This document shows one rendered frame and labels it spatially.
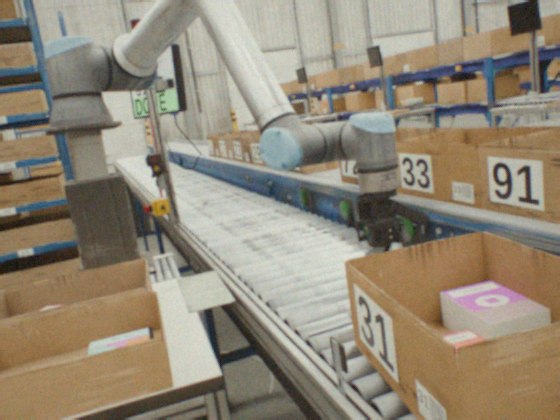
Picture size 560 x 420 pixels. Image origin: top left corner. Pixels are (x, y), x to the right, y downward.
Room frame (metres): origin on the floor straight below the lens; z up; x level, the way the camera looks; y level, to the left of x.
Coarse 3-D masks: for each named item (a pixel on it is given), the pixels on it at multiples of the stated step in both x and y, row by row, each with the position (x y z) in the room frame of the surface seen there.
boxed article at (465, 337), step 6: (468, 330) 0.85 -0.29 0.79; (444, 336) 0.84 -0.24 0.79; (450, 336) 0.84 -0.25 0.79; (456, 336) 0.83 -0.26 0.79; (462, 336) 0.83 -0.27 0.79; (468, 336) 0.83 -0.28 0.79; (474, 336) 0.83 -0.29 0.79; (480, 336) 0.82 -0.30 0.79; (456, 342) 0.81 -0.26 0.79; (462, 342) 0.81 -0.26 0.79; (468, 342) 0.81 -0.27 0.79; (474, 342) 0.81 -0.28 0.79; (456, 348) 0.80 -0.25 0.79
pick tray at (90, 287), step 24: (120, 264) 1.44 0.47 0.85; (144, 264) 1.46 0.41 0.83; (24, 288) 1.39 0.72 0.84; (48, 288) 1.40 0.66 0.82; (72, 288) 1.41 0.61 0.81; (96, 288) 1.43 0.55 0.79; (120, 288) 1.44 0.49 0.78; (144, 288) 1.19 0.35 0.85; (0, 312) 1.31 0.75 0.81; (24, 312) 1.38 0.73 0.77; (48, 312) 1.14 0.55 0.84
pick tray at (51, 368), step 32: (32, 320) 1.09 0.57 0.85; (64, 320) 1.11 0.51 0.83; (96, 320) 1.12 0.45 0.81; (128, 320) 1.14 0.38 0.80; (160, 320) 0.97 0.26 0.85; (0, 352) 1.07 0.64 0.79; (32, 352) 1.09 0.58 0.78; (64, 352) 1.10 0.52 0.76; (128, 352) 0.87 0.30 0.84; (160, 352) 0.88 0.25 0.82; (0, 384) 0.82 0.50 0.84; (32, 384) 0.83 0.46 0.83; (64, 384) 0.84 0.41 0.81; (96, 384) 0.85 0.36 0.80; (128, 384) 0.87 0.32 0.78; (160, 384) 0.88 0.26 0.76; (0, 416) 0.82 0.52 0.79; (32, 416) 0.83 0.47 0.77; (64, 416) 0.84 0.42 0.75
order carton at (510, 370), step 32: (384, 256) 0.96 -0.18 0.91; (416, 256) 0.97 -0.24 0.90; (448, 256) 0.98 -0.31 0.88; (480, 256) 0.99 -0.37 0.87; (512, 256) 0.91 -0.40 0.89; (544, 256) 0.83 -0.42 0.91; (352, 288) 0.91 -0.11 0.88; (384, 288) 0.95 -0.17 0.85; (416, 288) 0.97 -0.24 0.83; (448, 288) 0.98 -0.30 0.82; (512, 288) 0.91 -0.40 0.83; (544, 288) 0.83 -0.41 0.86; (352, 320) 0.94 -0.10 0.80; (416, 320) 0.65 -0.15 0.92; (416, 352) 0.66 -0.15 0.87; (448, 352) 0.58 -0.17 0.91; (480, 352) 0.56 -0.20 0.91; (512, 352) 0.57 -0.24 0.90; (544, 352) 0.58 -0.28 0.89; (448, 384) 0.58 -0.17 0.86; (480, 384) 0.56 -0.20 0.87; (512, 384) 0.57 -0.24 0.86; (544, 384) 0.58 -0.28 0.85; (416, 416) 0.69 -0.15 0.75; (448, 416) 0.59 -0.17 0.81; (480, 416) 0.56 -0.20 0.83; (512, 416) 0.57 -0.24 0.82; (544, 416) 0.58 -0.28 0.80
